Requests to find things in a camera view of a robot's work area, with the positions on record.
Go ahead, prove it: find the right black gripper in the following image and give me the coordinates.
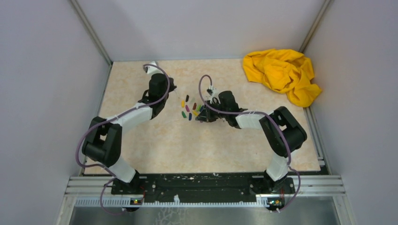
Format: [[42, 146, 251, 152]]
[[196, 99, 229, 123]]

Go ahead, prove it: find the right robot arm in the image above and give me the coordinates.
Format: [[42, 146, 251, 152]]
[[195, 88, 307, 193]]

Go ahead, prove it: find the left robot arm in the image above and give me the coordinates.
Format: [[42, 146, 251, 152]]
[[81, 73, 176, 194]]

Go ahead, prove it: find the yellow crumpled cloth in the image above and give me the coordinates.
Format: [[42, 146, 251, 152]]
[[242, 49, 322, 108]]

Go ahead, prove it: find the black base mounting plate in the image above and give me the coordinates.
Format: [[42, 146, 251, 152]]
[[111, 172, 296, 203]]

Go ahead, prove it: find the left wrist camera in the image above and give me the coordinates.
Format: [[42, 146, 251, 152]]
[[143, 61, 163, 76]]

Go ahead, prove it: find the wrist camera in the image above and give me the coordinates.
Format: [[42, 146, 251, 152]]
[[143, 61, 163, 76], [207, 85, 219, 104]]

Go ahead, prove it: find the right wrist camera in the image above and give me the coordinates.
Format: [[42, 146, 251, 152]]
[[207, 85, 219, 104]]

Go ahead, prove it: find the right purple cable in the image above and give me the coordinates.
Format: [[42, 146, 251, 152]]
[[198, 74, 302, 213]]

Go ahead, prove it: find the purple cable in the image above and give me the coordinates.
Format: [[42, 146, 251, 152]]
[[198, 74, 302, 213], [76, 63, 171, 216]]

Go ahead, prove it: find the left corner aluminium post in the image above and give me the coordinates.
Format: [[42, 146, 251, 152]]
[[69, 0, 113, 66]]

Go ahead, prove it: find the corner aluminium post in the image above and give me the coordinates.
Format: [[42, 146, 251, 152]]
[[299, 0, 334, 53], [69, 0, 113, 66]]

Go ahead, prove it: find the white cable duct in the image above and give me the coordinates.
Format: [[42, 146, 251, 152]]
[[75, 197, 269, 208]]

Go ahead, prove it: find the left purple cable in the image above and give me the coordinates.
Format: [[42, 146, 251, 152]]
[[76, 63, 171, 216]]

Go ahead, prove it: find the right corner aluminium post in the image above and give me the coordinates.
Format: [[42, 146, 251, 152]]
[[299, 0, 334, 53]]

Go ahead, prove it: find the aluminium frame rail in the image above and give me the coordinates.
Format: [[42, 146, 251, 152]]
[[65, 173, 346, 196]]

